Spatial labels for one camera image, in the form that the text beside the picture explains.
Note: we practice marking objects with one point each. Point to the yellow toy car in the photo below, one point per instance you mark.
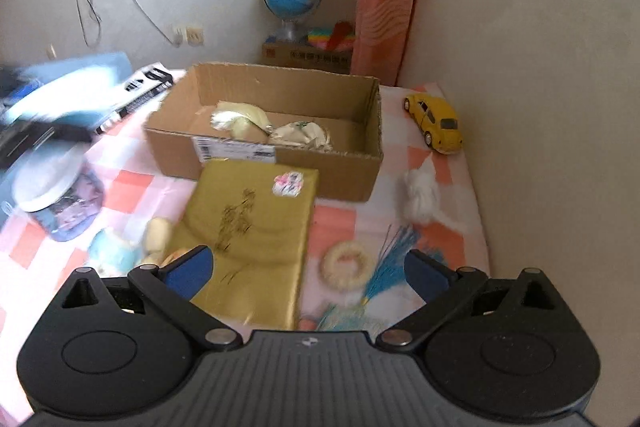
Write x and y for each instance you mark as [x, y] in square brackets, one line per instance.
[440, 124]

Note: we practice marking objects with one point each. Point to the white soft pouch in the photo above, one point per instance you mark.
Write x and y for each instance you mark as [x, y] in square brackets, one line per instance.
[300, 134]

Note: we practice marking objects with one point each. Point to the black and white long carton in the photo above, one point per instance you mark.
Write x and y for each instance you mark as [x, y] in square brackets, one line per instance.
[140, 89]

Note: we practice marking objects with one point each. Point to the brown cardboard box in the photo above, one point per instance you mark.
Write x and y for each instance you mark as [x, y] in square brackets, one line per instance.
[320, 177]

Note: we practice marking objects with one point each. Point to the pink checked bed sheet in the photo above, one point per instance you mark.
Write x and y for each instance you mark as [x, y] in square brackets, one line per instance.
[350, 217]

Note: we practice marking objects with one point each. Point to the cream soft toy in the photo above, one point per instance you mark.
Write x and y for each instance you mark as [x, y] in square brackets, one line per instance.
[157, 234]

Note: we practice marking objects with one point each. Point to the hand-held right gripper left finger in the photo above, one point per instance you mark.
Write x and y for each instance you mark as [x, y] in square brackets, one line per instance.
[190, 277]

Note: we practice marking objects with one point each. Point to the white fluffy pompom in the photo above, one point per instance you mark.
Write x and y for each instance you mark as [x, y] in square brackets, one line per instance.
[420, 197]

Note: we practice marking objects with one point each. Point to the brown printed carton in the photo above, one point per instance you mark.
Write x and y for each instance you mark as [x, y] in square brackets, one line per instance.
[300, 56]

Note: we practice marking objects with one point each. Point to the white wall socket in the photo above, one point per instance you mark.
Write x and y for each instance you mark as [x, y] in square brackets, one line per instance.
[187, 36]

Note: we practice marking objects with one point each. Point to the blue tasselled sachet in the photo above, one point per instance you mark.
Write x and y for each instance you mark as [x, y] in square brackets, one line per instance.
[387, 277]

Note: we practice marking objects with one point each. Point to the clear jar with white lid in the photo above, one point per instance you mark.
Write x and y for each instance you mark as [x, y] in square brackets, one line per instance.
[50, 187]

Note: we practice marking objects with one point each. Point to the gold gift box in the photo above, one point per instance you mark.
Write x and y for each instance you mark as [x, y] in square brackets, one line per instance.
[260, 232]

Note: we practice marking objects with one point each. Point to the light blue plush toy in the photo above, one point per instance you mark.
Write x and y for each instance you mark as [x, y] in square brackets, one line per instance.
[110, 249]

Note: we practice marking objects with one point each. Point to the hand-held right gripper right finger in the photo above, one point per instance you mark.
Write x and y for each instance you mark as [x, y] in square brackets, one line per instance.
[420, 274]

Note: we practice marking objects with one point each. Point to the cream soft pouch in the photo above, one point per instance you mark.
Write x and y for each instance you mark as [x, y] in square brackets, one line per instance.
[240, 119]

